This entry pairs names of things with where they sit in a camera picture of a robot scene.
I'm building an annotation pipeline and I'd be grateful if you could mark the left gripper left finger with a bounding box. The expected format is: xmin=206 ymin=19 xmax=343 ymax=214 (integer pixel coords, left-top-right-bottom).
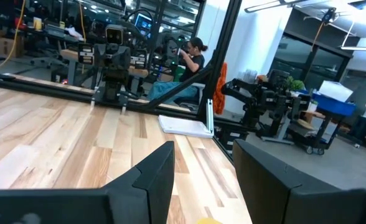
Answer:
xmin=101 ymin=140 xmax=176 ymax=224

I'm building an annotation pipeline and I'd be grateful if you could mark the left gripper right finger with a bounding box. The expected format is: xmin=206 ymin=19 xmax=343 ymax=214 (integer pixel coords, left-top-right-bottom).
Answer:
xmin=232 ymin=138 xmax=366 ymax=224

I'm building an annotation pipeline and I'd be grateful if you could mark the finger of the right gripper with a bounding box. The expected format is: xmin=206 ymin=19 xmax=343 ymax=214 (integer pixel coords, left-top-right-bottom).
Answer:
xmin=94 ymin=43 xmax=113 ymax=71
xmin=112 ymin=45 xmax=131 ymax=71

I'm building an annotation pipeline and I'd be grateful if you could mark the background computer screen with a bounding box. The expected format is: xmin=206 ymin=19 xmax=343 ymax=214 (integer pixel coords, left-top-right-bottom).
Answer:
xmin=134 ymin=13 xmax=153 ymax=32

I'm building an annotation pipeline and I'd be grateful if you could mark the black wheeled cart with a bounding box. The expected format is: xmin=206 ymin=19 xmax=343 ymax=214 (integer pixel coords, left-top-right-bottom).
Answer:
xmin=287 ymin=110 xmax=358 ymax=156

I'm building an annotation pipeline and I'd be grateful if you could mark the person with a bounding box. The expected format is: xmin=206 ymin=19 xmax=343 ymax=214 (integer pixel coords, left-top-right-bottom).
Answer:
xmin=177 ymin=37 xmax=209 ymax=83

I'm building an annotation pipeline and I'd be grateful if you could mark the cardboard box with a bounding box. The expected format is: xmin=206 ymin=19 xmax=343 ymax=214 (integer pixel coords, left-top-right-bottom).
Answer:
xmin=0 ymin=36 xmax=26 ymax=59

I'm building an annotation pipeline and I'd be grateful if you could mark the blue plastic bin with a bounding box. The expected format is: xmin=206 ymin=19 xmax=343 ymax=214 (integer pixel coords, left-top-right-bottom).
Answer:
xmin=297 ymin=89 xmax=357 ymax=118

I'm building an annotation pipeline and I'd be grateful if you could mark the green plant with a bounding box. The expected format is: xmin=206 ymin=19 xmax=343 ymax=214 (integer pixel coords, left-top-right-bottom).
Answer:
xmin=283 ymin=75 xmax=306 ymax=92

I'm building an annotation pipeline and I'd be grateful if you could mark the black waste bin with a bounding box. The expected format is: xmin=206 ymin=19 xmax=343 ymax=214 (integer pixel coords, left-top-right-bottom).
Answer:
xmin=352 ymin=114 xmax=366 ymax=141

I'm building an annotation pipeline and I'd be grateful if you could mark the white box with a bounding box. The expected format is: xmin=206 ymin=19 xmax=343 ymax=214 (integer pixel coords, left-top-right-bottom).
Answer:
xmin=317 ymin=80 xmax=354 ymax=103

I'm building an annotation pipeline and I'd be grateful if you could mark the ceiling light bar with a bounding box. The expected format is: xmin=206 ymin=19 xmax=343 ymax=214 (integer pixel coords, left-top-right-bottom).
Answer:
xmin=244 ymin=0 xmax=308 ymax=14

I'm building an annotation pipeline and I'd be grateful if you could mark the black hanging device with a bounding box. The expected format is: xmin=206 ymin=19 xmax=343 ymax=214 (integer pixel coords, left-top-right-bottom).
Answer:
xmin=321 ymin=7 xmax=337 ymax=26

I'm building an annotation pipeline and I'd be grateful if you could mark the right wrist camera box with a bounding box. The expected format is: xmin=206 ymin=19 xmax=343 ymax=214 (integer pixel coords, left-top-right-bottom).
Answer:
xmin=105 ymin=24 xmax=124 ymax=45

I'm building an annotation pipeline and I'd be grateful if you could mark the yellow hanging hose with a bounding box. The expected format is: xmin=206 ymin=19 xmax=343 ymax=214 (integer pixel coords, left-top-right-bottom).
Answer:
xmin=0 ymin=0 xmax=27 ymax=71

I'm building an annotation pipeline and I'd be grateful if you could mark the silver frame corner bracket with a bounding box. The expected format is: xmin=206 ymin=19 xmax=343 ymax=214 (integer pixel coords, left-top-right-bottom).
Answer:
xmin=205 ymin=98 xmax=215 ymax=135

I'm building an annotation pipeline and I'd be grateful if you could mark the black aluminium table frame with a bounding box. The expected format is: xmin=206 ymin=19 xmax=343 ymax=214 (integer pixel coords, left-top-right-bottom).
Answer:
xmin=0 ymin=0 xmax=243 ymax=163

